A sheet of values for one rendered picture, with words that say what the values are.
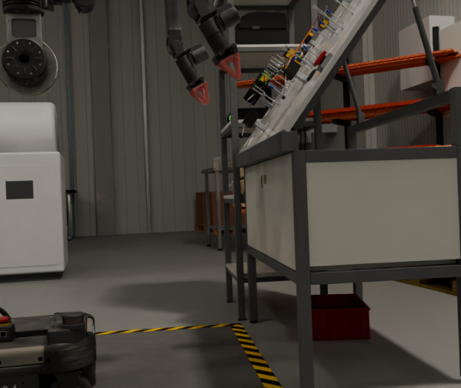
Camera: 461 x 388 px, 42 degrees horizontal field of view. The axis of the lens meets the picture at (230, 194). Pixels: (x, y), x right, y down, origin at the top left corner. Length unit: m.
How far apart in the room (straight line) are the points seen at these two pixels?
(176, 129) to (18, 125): 6.32
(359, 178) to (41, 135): 3.80
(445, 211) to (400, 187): 0.18
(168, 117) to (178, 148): 0.60
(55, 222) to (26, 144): 0.71
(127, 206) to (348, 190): 9.47
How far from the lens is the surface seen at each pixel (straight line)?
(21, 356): 1.92
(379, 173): 2.07
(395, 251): 2.10
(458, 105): 2.20
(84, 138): 11.38
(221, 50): 1.92
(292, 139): 2.00
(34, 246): 5.32
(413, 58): 5.91
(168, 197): 11.42
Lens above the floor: 0.67
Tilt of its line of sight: level
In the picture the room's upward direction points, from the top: 2 degrees counter-clockwise
